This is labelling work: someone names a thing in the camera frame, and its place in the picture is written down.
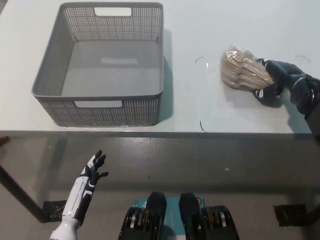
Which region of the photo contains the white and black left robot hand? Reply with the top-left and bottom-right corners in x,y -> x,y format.
61,149 -> 110,222

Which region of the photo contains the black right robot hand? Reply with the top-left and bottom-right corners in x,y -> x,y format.
252,58 -> 320,115

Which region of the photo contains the clear bag of wooden cutlery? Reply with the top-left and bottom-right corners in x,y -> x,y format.
219,44 -> 277,91

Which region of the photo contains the black and teal robot body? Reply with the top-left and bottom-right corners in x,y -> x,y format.
119,191 -> 241,240

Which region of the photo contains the grey perforated plastic basket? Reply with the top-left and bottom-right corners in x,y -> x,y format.
31,2 -> 165,127

